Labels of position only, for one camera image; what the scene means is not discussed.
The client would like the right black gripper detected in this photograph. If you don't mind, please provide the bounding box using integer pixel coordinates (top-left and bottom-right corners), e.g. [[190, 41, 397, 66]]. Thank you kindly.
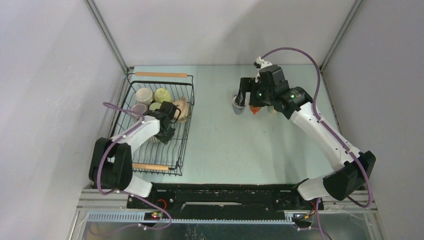
[[235, 77, 274, 108]]

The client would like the grey-blue small cup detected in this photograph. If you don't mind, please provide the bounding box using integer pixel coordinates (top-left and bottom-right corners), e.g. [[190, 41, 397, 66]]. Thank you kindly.
[[231, 94, 246, 115]]

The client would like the small orange cup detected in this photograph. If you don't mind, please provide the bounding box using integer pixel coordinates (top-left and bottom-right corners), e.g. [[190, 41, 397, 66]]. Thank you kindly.
[[249, 105, 262, 115]]

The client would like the seashell coral print mug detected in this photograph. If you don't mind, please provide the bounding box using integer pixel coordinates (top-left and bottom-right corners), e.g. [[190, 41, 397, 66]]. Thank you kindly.
[[267, 106, 279, 115]]

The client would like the white ribbed mug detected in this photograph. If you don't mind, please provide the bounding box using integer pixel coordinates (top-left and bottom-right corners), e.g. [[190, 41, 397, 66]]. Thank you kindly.
[[148, 136, 161, 144]]

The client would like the light green cup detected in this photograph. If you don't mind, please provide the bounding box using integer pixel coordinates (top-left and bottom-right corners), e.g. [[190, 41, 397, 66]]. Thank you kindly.
[[149, 102, 162, 111]]

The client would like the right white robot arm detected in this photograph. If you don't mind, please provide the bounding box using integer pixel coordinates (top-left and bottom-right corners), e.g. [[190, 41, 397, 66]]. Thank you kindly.
[[232, 64, 376, 209]]

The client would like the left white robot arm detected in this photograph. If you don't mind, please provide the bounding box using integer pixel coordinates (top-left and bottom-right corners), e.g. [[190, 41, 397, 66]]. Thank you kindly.
[[88, 101, 182, 208]]

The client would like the peach teapot-shaped cup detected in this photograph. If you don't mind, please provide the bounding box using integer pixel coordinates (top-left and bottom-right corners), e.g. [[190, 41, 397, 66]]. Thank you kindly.
[[173, 96, 190, 123]]

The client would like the mauve cup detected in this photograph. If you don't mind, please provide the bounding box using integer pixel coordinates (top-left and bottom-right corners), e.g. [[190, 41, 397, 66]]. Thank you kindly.
[[130, 103, 149, 122]]

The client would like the yellow-green cup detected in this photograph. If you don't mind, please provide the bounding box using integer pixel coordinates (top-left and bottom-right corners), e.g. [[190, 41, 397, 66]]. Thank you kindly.
[[153, 88, 174, 103]]

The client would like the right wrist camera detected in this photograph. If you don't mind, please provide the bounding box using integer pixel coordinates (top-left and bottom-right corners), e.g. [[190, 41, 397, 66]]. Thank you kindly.
[[253, 56, 273, 72]]

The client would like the black wire dish rack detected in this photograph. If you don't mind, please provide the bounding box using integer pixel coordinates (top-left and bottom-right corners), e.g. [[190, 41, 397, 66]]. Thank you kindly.
[[121, 73, 195, 176]]

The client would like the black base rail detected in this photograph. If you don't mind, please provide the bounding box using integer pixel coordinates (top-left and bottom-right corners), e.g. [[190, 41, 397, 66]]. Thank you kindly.
[[147, 183, 324, 222]]

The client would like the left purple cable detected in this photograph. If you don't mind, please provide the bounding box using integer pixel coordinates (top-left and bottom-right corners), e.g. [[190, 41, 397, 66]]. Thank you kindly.
[[96, 101, 173, 231]]

